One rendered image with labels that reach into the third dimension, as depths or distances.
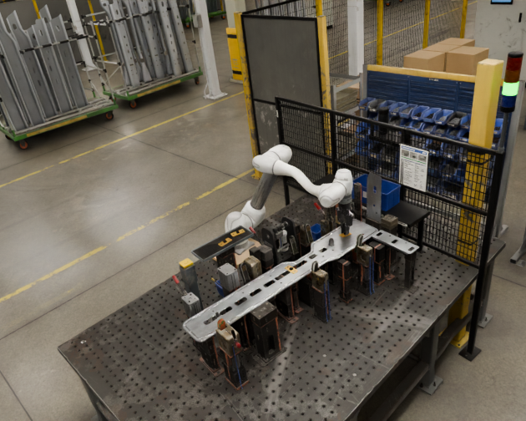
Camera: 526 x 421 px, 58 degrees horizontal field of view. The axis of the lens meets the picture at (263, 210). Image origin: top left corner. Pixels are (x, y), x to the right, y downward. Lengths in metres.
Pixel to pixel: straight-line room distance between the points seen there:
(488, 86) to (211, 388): 2.16
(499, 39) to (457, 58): 2.18
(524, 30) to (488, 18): 0.60
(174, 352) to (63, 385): 1.34
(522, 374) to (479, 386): 0.31
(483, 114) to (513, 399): 1.81
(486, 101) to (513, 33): 6.28
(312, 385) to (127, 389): 0.99
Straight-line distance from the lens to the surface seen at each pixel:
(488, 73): 2.83
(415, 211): 3.27
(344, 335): 2.82
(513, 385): 3.67
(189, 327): 2.56
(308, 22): 4.83
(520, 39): 9.09
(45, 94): 9.44
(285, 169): 3.00
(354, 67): 7.15
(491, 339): 3.92
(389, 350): 2.76
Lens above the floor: 2.72
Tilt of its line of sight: 30 degrees down
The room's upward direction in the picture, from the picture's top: 8 degrees counter-clockwise
